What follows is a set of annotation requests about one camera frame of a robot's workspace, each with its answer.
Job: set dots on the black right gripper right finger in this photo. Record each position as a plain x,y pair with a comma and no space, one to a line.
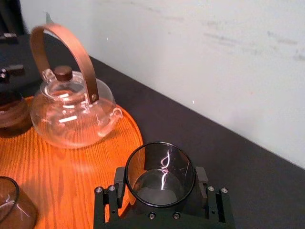
218,205

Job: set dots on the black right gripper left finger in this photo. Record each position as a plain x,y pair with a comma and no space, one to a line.
108,202

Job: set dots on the clear smoky drinking glass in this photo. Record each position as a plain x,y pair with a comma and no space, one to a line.
157,190
14,210

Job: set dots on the round orange wooden tray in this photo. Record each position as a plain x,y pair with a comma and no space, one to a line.
71,179

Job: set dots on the black table cloth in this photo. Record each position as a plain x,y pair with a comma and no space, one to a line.
226,171

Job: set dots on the dark brown glass cup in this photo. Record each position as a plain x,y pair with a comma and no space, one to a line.
12,114

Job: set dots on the glass teapot lid, brown knob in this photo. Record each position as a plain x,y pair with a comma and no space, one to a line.
62,73

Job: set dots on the black bolted metal piece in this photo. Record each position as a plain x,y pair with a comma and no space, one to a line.
14,70

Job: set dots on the plain pale wall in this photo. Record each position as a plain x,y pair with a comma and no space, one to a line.
190,52

